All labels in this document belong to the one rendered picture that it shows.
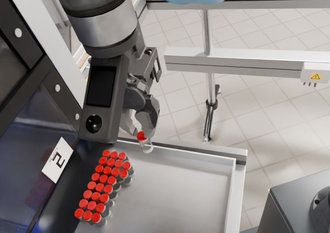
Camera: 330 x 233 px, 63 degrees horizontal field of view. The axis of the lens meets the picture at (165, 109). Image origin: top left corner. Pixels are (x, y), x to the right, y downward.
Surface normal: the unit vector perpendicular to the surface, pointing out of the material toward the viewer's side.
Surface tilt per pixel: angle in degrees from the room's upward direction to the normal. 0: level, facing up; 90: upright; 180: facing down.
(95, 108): 31
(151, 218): 0
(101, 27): 90
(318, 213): 72
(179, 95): 0
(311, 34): 0
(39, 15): 90
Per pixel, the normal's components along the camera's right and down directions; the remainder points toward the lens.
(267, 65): -0.26, 0.77
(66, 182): -0.17, -0.63
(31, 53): 0.95, 0.10
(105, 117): -0.29, -0.15
